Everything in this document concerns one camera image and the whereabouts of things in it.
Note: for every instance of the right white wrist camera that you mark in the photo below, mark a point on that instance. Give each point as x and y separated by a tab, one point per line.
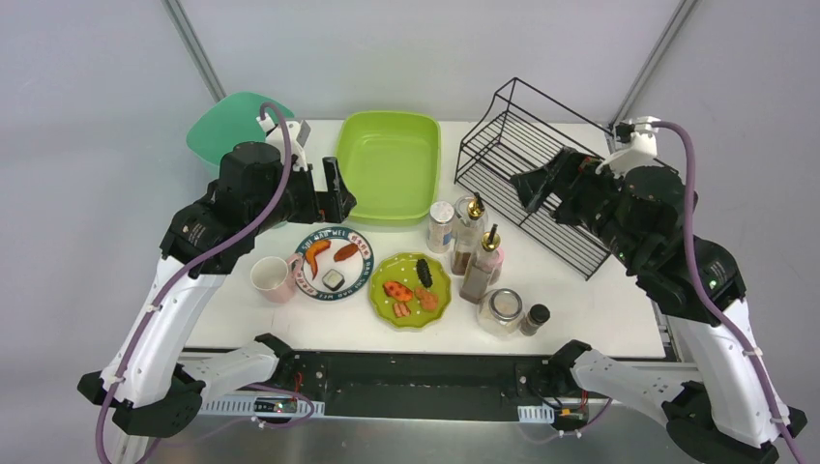
638	146

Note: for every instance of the pink lid spice jar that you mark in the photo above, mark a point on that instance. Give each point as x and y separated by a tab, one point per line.
497	266

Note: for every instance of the teal plastic bin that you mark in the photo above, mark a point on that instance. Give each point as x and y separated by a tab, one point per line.
228	123

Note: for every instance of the lime green plastic basin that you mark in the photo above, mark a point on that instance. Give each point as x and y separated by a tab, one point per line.
390	161

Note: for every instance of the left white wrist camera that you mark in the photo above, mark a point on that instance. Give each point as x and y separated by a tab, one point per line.
293	133

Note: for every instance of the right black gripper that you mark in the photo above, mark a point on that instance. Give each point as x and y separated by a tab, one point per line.
558	189

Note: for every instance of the black sea cucumber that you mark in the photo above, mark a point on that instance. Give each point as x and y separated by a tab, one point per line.
424	273

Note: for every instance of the fried chicken nugget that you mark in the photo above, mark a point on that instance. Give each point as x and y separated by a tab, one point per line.
428	300

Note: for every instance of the small black cap spice bottle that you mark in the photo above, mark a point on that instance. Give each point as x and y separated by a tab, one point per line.
536	317

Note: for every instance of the white grain shaker jar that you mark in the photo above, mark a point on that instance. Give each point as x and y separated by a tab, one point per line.
440	226

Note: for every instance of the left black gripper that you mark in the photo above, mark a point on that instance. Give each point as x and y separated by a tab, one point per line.
321	198

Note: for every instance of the sushi rice roll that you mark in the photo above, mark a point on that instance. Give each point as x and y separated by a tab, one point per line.
333	280

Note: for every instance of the orange grilled fish piece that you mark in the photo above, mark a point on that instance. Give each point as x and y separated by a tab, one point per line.
398	291

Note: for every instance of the black wire rack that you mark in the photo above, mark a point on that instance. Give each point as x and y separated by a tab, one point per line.
514	137

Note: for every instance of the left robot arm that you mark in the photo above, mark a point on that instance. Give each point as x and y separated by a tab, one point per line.
145	390

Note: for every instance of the pork belly piece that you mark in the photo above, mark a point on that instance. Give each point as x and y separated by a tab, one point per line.
401	310

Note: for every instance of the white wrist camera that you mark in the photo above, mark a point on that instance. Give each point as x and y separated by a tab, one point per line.
638	146
293	133

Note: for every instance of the oil bottle gold spout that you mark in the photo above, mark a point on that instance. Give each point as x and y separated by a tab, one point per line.
481	266

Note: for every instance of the large glass jar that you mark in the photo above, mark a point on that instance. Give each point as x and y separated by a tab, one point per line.
500	312

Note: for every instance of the green dotted plate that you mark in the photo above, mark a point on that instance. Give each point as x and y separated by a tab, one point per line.
401	267

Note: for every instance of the brown chicken wing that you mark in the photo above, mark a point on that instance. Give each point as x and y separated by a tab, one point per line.
346	252

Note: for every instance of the orange shrimp piece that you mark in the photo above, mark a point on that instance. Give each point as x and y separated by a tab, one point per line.
312	253

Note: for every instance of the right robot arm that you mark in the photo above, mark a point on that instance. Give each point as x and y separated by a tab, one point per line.
727	415

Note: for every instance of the pink white mug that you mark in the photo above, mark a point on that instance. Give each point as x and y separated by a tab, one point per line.
275	278

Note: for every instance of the tall oil bottle gold pump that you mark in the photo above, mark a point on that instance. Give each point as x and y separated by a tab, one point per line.
469	225

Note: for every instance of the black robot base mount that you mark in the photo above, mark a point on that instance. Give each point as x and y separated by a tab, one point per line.
423	386

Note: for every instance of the white plate teal rim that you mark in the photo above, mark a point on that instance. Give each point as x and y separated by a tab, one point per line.
357	269

